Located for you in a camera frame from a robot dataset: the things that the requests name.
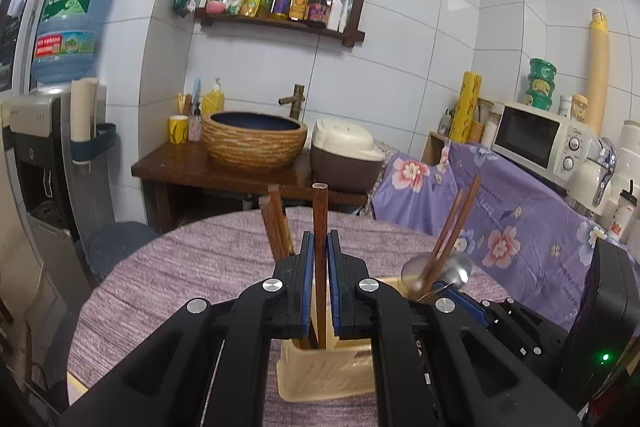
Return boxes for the blue wall holder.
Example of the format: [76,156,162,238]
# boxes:
[69,122,120,164]

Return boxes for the white squeeze bottle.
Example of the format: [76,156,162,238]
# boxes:
[327,0,349,33]

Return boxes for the yellow patterned roll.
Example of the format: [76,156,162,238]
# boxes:
[449,70,483,144]

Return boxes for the chrome tap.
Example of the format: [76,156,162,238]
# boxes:
[592,137,618,206]

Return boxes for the dark soy sauce bottle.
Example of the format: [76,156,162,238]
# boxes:
[306,0,335,26]

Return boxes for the dark round stool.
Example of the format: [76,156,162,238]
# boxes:
[89,220,161,279]

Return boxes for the yellow cup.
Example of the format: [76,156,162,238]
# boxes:
[168,114,190,144]

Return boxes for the white microwave oven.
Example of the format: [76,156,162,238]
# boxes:
[492,101,599,184]

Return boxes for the brown wooden chopstick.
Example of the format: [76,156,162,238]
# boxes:
[312,182,329,351]
[260,185,294,262]
[422,174,482,296]
[417,191,464,298]

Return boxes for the woven pattern wash basin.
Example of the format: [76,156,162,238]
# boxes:
[201,110,309,172]

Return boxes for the yellow soap dispenser bottle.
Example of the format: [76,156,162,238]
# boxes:
[201,77,225,118]

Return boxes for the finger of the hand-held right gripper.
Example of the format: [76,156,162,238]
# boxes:
[439,283,571,360]

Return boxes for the blue water jug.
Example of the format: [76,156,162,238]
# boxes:
[31,0,115,86]

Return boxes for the dark wooden counter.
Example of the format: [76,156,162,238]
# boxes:
[131,141,372,234]

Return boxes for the black cap drink bottle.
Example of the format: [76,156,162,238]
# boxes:
[609,189,639,243]

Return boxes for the purple floral cloth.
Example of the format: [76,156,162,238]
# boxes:
[367,141,609,333]

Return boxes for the small wooden box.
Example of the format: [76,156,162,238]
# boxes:
[421,130,451,166]

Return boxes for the white plastic bottle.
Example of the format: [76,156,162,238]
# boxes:
[482,103,505,147]

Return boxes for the cream perforated utensil basket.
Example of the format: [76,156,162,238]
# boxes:
[275,276,426,404]

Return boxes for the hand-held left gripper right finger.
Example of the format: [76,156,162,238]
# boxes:
[327,229,584,427]

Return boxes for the brass faucet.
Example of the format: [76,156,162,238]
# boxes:
[278,84,306,120]

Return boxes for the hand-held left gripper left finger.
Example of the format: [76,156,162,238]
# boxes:
[60,231,316,427]

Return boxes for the pink patterned cup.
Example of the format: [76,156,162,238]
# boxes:
[188,104,204,143]

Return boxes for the grey water dispenser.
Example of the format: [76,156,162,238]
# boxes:
[2,84,119,279]

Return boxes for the plain matte steel spoon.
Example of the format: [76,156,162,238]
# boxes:
[401,256,435,296]

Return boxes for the beige brown rice cooker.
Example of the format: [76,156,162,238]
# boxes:
[309,117,386,200]

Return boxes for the wooden handle steel spoon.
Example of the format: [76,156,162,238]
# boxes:
[434,254,474,289]

